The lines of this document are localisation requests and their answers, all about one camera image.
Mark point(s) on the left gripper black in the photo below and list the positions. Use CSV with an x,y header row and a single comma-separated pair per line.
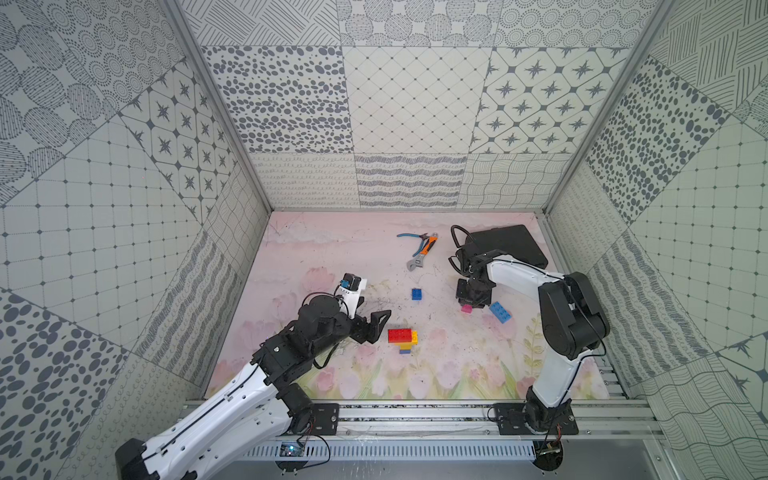
x,y
363,324

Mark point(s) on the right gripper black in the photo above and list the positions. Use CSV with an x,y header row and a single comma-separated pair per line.
x,y
463,299

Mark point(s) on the red lego brick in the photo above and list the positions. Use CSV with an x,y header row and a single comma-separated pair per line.
x,y
396,336

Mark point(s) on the yellow long lego brick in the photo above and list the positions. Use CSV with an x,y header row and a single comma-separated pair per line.
x,y
407,346

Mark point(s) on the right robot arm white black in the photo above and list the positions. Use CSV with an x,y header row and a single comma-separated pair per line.
x,y
572,319

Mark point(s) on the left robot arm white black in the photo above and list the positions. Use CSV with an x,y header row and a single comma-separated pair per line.
x,y
261,403

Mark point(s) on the light blue lego brick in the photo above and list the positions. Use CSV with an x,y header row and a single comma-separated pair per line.
x,y
501,313

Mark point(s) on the pink floral table mat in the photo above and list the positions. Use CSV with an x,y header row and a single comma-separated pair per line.
x,y
459,355

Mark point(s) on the black plastic tool case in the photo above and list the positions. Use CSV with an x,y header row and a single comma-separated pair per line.
x,y
514,240

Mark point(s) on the orange adjustable wrench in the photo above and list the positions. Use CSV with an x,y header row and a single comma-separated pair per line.
x,y
417,260

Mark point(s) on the left controller board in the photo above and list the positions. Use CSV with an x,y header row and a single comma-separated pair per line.
x,y
291,457

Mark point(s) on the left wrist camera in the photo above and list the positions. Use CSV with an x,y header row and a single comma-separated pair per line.
x,y
350,290

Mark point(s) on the blue handled pliers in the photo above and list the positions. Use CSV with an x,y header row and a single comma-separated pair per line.
x,y
413,235

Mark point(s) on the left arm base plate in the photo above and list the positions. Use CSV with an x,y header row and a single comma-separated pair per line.
x,y
320,419

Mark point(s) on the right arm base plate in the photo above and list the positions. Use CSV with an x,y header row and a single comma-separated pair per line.
x,y
516,419

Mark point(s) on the aluminium rail frame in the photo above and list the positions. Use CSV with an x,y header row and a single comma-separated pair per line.
x,y
612,419

